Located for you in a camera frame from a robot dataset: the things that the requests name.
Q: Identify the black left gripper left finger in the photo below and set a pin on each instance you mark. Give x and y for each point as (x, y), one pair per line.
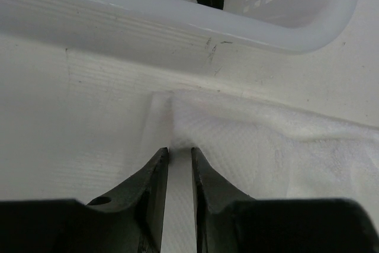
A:
(128, 218)

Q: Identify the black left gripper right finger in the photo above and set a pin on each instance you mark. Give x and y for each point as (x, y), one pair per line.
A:
(228, 220)

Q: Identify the white towel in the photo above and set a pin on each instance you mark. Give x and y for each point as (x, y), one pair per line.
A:
(265, 150)

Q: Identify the white plastic basket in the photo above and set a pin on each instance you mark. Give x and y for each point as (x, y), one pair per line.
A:
(177, 13)

